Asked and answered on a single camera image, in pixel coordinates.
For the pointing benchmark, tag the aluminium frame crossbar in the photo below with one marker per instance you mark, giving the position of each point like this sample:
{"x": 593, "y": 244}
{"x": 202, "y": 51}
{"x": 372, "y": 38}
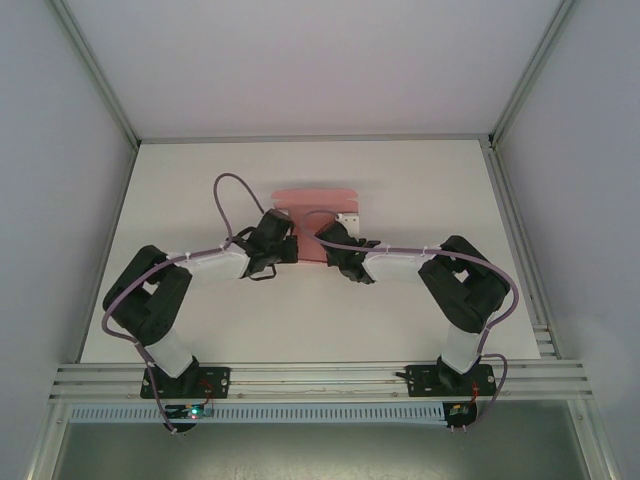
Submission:
{"x": 320, "y": 138}

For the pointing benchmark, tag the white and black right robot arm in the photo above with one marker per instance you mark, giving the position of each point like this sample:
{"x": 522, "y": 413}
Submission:
{"x": 395, "y": 267}

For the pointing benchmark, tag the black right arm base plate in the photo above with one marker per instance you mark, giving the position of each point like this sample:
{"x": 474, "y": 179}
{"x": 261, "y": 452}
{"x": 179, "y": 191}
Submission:
{"x": 422, "y": 382}

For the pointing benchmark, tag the aluminium frame post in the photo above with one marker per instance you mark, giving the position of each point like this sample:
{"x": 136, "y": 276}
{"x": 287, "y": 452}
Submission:
{"x": 98, "y": 75}
{"x": 529, "y": 75}

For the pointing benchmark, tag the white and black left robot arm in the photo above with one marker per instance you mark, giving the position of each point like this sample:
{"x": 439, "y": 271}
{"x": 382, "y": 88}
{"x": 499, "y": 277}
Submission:
{"x": 215, "y": 265}

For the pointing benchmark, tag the aluminium side rail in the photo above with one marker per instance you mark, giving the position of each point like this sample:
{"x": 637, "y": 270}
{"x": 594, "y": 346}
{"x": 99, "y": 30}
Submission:
{"x": 118, "y": 200}
{"x": 505, "y": 200}

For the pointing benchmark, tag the small circuit board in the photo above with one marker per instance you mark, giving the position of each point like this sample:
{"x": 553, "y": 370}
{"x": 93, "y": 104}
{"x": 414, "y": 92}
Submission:
{"x": 457, "y": 412}

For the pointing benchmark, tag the grey metal panel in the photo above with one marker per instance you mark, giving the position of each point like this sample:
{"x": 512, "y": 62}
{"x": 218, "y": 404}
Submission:
{"x": 320, "y": 455}

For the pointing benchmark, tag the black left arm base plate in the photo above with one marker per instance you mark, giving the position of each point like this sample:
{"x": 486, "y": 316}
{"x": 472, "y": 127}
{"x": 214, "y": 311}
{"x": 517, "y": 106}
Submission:
{"x": 215, "y": 382}

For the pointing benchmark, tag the circuit board with green light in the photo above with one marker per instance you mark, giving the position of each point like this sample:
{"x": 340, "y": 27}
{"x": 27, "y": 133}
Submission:
{"x": 192, "y": 412}

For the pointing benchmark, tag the aluminium mounting rail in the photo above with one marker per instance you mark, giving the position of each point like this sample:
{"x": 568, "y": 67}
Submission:
{"x": 320, "y": 380}

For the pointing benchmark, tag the aluminium frame leg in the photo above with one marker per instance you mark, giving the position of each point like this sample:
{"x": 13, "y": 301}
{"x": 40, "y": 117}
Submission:
{"x": 46, "y": 445}
{"x": 595, "y": 445}

